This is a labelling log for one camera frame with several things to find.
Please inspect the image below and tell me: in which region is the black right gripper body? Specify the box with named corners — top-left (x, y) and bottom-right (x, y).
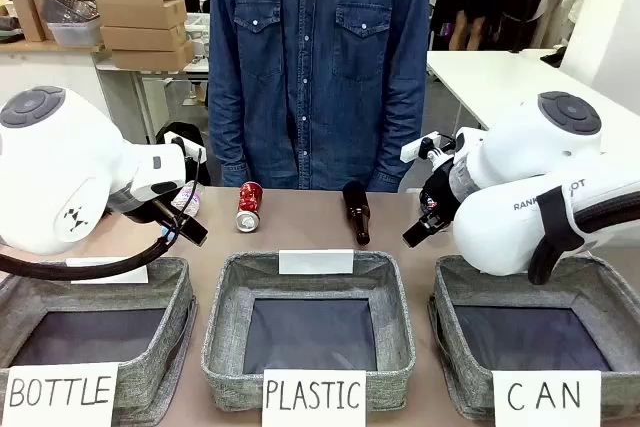
top-left (418, 159), bottom-right (461, 221)

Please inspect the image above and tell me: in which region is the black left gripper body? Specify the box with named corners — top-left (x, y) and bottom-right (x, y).
top-left (148, 198), bottom-right (184, 234)

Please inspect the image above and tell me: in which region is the crushed pink label plastic bottle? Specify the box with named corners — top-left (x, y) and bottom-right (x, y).
top-left (171, 180), bottom-right (207, 219)

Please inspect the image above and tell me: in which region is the crushed red cola can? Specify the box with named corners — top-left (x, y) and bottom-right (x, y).
top-left (235, 181), bottom-right (266, 235)

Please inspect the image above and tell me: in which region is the brown glass beer bottle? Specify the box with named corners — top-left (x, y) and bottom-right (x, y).
top-left (342, 180), bottom-right (372, 247)

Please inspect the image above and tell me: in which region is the person's right forearm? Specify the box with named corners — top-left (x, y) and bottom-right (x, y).
top-left (207, 81), bottom-right (249, 189)

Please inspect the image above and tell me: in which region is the person's left forearm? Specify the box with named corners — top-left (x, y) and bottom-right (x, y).
top-left (368, 81), bottom-right (427, 194)

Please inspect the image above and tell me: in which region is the rear label of bottle basket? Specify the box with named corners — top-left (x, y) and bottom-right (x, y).
top-left (64, 256), bottom-right (150, 285)

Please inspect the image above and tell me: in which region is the grey fabric plastic basket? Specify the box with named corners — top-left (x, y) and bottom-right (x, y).
top-left (200, 249), bottom-right (418, 413)

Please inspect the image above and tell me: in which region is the rear label of plastic basket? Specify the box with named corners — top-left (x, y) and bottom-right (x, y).
top-left (277, 248), bottom-right (355, 276)

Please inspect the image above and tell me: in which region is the grey fabric bottle basket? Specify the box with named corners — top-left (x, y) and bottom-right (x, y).
top-left (0, 255), bottom-right (198, 427)

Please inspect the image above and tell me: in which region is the CAN paper label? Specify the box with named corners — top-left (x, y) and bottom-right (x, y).
top-left (490, 369), bottom-right (603, 427)

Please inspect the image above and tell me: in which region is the grey fabric can basket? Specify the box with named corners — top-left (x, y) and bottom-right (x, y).
top-left (428, 252), bottom-right (640, 424)

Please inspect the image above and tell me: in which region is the white side table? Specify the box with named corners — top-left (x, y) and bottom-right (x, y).
top-left (425, 48), bottom-right (571, 131)

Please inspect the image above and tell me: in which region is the flat cardboard box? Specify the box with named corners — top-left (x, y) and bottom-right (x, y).
top-left (96, 0), bottom-right (189, 31)
top-left (110, 40), bottom-right (196, 71)
top-left (99, 23), bottom-right (189, 53)

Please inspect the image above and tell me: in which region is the person's denim shirt torso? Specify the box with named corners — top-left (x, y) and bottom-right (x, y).
top-left (234, 0), bottom-right (401, 193)

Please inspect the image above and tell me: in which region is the PLASTIC paper label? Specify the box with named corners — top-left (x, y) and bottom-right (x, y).
top-left (261, 368), bottom-right (368, 427)

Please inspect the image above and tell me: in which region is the wooden shelf board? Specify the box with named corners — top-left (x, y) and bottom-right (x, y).
top-left (0, 38), bottom-right (112, 55)

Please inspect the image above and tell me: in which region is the BOTTLE paper label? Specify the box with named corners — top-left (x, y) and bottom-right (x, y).
top-left (0, 361), bottom-right (121, 427)

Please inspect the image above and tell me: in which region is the clear plastic storage bin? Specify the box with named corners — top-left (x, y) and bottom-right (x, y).
top-left (40, 0), bottom-right (104, 49)

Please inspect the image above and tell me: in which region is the small upright cardboard box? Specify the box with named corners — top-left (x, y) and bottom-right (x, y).
top-left (11, 0), bottom-right (56, 43)

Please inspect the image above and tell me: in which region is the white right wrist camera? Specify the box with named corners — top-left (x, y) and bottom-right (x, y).
top-left (400, 132), bottom-right (442, 164)

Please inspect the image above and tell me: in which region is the black strap on arm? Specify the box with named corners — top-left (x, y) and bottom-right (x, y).
top-left (526, 185), bottom-right (640, 286)

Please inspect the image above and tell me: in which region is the black sleeved arm cable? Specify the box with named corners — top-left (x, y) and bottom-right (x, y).
top-left (0, 146), bottom-right (207, 283)

